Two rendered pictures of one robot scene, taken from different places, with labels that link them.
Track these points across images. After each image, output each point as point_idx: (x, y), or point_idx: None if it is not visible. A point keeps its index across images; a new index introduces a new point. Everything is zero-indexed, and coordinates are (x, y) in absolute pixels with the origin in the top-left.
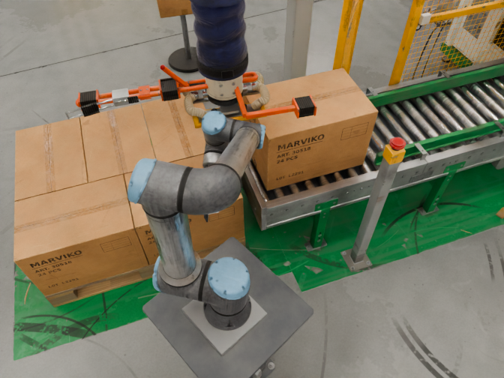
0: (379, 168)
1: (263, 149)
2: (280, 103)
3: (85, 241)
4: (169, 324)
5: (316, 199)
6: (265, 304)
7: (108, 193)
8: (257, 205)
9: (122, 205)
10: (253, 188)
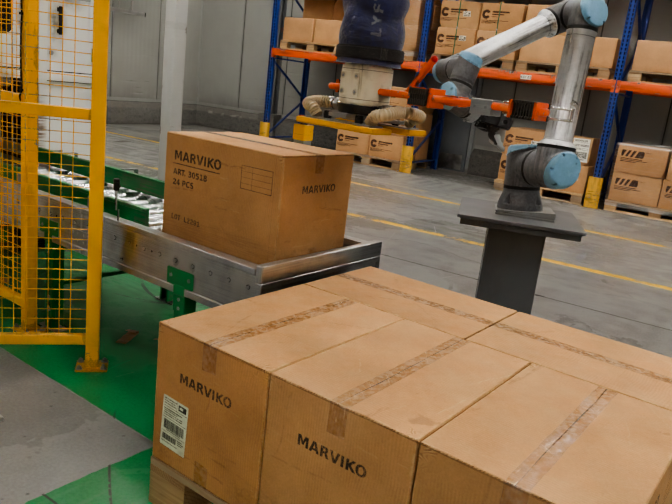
0: None
1: (340, 189)
2: (284, 148)
3: (593, 334)
4: (571, 225)
5: None
6: (489, 205)
7: (513, 340)
8: (372, 255)
9: (509, 325)
10: (361, 245)
